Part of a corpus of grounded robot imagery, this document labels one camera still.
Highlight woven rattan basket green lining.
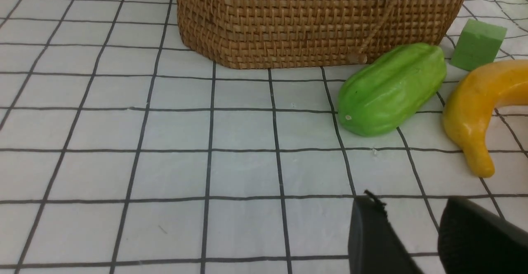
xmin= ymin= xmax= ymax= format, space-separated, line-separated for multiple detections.
xmin=177 ymin=0 xmax=464 ymax=69

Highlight green foam cube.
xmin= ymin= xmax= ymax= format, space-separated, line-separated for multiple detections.
xmin=450 ymin=19 xmax=507 ymax=71

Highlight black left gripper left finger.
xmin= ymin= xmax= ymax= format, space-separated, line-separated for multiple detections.
xmin=348 ymin=191 xmax=423 ymax=274

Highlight green chayote squash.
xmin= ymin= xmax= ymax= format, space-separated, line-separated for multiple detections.
xmin=337 ymin=43 xmax=447 ymax=137

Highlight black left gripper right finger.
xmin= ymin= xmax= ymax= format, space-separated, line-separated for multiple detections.
xmin=438 ymin=197 xmax=528 ymax=274

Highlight yellow banana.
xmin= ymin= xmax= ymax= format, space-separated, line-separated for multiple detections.
xmin=442 ymin=59 xmax=528 ymax=178

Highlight white checkered tablecloth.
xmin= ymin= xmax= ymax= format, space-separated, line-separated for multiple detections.
xmin=0 ymin=0 xmax=527 ymax=274

